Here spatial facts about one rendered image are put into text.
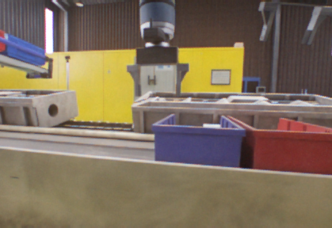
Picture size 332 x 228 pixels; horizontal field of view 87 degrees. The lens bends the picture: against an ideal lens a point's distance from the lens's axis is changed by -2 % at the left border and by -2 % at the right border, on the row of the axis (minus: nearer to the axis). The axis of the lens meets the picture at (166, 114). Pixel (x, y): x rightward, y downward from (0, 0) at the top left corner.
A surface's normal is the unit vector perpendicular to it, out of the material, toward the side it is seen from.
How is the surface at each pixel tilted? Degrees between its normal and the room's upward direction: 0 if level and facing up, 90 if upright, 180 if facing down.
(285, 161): 92
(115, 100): 90
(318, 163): 92
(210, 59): 90
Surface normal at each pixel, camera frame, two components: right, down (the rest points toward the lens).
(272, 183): -0.18, 0.07
